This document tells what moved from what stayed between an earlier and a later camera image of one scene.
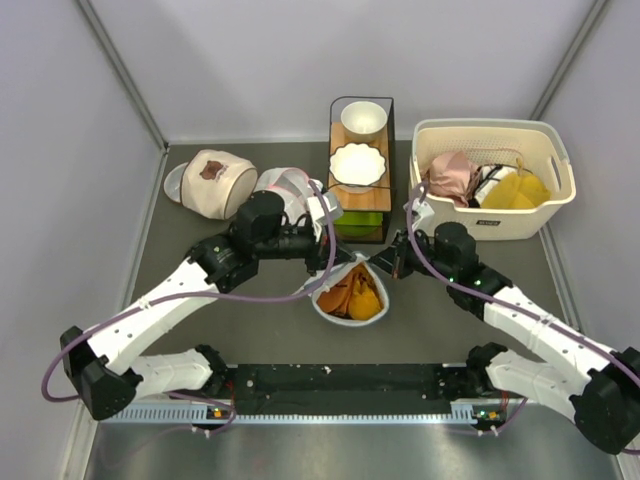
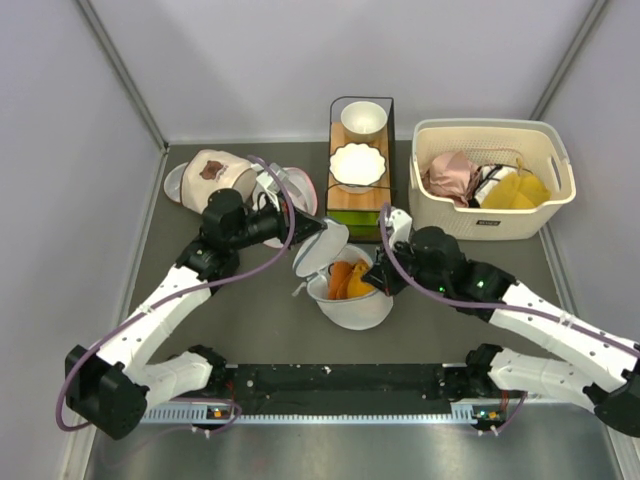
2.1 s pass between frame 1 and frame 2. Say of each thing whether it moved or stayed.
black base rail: stayed
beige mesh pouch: stayed
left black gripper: moved
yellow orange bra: moved
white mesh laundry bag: moved
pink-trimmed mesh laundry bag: stayed
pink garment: stayed
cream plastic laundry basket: stayed
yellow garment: stayed
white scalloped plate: stayed
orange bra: moved
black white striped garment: stayed
